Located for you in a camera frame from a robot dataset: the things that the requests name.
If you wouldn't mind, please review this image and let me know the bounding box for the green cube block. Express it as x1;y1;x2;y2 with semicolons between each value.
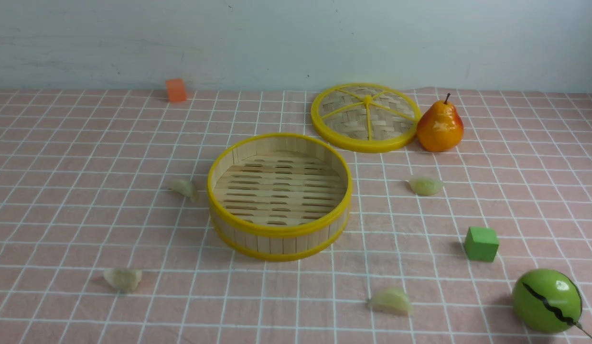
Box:
464;226;500;263

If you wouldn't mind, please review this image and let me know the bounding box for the white dumpling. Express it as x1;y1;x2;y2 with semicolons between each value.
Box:
169;179;199;203
103;268;142;293

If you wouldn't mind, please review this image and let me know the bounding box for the bamboo steamer lid yellow rim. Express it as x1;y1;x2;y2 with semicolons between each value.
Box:
310;83;422;154

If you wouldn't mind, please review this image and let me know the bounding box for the green toy watermelon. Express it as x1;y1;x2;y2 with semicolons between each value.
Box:
512;269;592;340

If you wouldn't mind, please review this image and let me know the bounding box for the pink checkered tablecloth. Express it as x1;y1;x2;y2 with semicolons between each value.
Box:
0;89;592;344

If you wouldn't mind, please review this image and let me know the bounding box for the orange yellow toy pear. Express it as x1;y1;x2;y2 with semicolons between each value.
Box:
416;93;464;152

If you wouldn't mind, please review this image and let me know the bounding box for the green dumpling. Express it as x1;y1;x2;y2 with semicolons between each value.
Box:
408;176;444;196
367;287;413;316

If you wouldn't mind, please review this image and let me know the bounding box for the orange cube block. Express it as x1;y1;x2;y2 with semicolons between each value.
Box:
165;78;187;103

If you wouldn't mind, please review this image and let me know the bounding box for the bamboo steamer tray yellow rim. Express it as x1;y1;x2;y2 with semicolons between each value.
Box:
207;133;353;261

